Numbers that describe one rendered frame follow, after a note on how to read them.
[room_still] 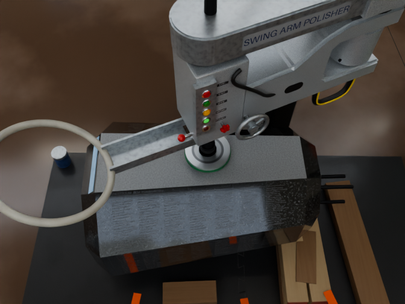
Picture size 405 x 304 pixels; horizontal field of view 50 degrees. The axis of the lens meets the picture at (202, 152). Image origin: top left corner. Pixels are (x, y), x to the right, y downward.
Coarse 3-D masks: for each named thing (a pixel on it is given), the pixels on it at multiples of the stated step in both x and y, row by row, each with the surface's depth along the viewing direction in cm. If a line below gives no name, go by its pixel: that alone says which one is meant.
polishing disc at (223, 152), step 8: (216, 144) 205; (224, 144) 205; (192, 152) 203; (216, 152) 203; (224, 152) 203; (192, 160) 201; (200, 160) 201; (208, 160) 201; (216, 160) 201; (224, 160) 201; (200, 168) 199; (208, 168) 198; (216, 168) 199
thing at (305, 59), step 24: (336, 24) 156; (360, 24) 156; (384, 24) 163; (264, 48) 167; (288, 48) 164; (312, 48) 158; (264, 72) 161; (288, 72) 162; (312, 72) 169; (336, 72) 181; (360, 72) 186; (264, 96) 163; (288, 96) 176
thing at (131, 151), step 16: (160, 128) 182; (176, 128) 187; (112, 144) 177; (128, 144) 182; (144, 144) 182; (160, 144) 182; (176, 144) 177; (192, 144) 182; (128, 160) 172; (144, 160) 176
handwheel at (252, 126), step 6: (258, 114) 166; (264, 114) 168; (246, 120) 165; (252, 120) 166; (264, 120) 170; (240, 126) 166; (246, 126) 169; (252, 126) 170; (258, 126) 171; (264, 126) 175; (252, 132) 172; (258, 132) 177; (240, 138) 173; (246, 138) 176
